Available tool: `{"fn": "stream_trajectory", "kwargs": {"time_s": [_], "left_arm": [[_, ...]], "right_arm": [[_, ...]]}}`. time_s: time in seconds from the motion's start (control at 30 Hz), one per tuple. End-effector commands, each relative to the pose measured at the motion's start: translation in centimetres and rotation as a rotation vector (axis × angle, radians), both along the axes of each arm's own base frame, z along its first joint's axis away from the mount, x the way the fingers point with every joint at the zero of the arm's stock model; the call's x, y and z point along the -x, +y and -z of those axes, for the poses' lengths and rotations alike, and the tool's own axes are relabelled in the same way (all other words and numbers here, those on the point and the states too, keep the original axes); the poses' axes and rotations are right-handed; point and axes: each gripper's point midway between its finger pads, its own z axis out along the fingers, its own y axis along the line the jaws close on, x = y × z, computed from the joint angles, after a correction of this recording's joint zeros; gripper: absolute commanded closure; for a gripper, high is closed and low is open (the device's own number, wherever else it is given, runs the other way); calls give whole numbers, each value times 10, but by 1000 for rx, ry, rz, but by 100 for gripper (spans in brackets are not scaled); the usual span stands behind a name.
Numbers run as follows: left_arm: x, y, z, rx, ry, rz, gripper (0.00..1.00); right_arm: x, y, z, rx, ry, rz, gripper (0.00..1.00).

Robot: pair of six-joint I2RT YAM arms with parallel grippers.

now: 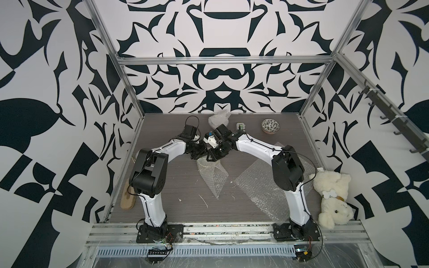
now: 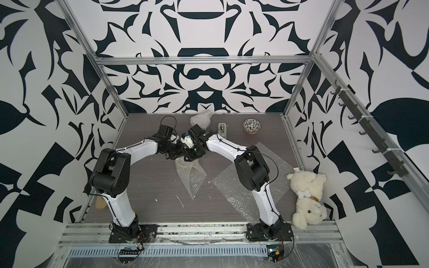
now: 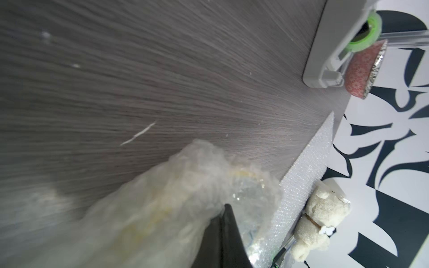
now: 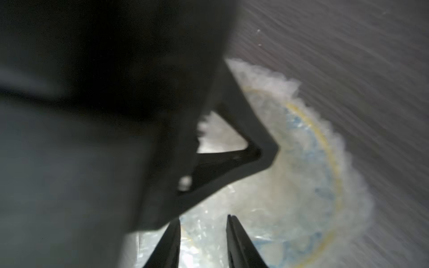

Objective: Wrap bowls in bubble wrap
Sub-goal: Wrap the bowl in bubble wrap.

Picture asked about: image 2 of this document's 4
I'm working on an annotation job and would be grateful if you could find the bubble wrap sheet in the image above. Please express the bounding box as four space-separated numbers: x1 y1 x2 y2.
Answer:
212 142 297 222
190 110 213 130
175 157 207 199

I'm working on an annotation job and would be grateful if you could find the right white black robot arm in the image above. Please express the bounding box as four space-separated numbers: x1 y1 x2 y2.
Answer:
181 125 283 236

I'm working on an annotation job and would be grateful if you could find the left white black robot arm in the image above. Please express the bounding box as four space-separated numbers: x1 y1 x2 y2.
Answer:
84 134 182 237

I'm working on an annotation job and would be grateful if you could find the black white speckled bowl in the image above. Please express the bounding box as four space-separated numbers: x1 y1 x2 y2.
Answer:
243 118 261 135

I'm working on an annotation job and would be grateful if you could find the wooden oval brush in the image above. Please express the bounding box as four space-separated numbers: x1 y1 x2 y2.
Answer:
95 196 108 211

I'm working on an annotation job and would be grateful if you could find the left electronics board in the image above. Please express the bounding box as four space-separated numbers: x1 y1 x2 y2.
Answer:
117 247 144 264

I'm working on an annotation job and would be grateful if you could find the electronics board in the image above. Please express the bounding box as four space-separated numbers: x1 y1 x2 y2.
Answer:
266 244 284 262
117 247 144 264

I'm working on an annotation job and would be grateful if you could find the white teddy bear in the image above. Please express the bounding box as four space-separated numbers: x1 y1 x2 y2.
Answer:
287 171 327 230

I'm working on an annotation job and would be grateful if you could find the right electronics board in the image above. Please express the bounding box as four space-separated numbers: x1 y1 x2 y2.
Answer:
266 244 284 262

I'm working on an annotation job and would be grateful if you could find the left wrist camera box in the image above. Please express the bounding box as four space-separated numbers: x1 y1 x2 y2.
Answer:
156 125 177 142

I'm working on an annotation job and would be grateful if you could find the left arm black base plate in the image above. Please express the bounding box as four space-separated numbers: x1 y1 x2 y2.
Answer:
108 223 158 243

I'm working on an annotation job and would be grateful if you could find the aluminium frame rail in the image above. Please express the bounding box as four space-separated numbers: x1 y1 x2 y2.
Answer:
95 55 311 66

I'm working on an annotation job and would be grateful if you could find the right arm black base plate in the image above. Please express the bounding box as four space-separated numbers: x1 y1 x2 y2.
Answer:
245 220 293 242

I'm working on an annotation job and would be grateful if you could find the white slotted cable duct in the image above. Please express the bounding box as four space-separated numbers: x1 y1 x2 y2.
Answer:
69 245 268 258

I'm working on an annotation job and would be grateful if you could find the grey wall hook rail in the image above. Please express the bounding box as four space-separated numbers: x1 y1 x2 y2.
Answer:
331 80 410 178

